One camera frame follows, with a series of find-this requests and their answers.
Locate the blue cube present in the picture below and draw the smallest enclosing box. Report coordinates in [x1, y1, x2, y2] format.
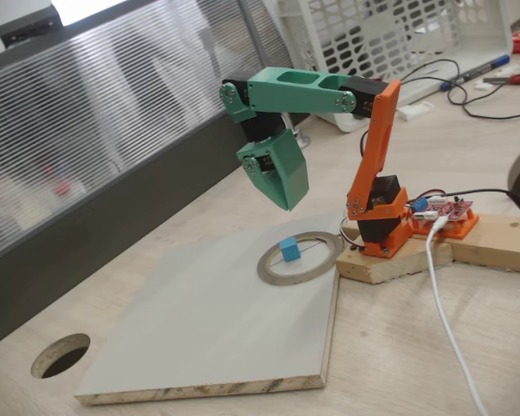
[279, 237, 302, 263]

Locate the metal pole with foot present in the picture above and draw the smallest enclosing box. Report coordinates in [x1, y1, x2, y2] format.
[237, 0, 313, 151]

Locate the short wooden block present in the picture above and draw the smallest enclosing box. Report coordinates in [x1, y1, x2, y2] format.
[335, 224, 455, 286]

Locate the white plastic part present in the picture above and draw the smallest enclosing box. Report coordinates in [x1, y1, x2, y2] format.
[397, 101, 434, 121]

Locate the white chipboard panel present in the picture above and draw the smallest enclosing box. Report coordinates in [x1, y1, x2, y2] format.
[73, 211, 347, 406]

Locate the red circuit board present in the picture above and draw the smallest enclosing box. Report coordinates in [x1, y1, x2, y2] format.
[409, 195, 476, 226]

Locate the translucent partition screen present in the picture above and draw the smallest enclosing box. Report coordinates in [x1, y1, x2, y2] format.
[0, 0, 313, 353]

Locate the blue capped marker pen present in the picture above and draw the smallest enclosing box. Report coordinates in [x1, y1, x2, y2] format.
[440, 54, 511, 92]

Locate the long wooden plank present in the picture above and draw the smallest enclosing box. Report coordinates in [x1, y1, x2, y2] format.
[411, 211, 520, 275]

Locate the white plastic basket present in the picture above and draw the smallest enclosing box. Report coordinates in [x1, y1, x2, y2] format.
[276, 0, 515, 133]

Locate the black box device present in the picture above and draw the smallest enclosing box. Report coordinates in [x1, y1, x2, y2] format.
[0, 4, 64, 47]

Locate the red black servo wire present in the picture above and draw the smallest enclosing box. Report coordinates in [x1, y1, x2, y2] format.
[357, 127, 371, 162]

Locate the servo wire bundle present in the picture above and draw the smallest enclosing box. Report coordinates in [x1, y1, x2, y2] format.
[337, 207, 368, 253]

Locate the grey ring of tape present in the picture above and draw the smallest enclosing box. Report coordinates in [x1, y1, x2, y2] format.
[257, 231, 344, 287]

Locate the white USB cable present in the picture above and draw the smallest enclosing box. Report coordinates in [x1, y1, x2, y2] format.
[424, 216, 490, 416]

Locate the orange circuit board mount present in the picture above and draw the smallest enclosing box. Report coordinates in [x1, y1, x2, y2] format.
[411, 207, 480, 239]

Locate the black power cable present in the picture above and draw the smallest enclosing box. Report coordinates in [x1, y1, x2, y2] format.
[448, 187, 520, 213]

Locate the long black cable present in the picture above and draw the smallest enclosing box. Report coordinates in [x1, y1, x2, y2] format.
[398, 58, 520, 120]

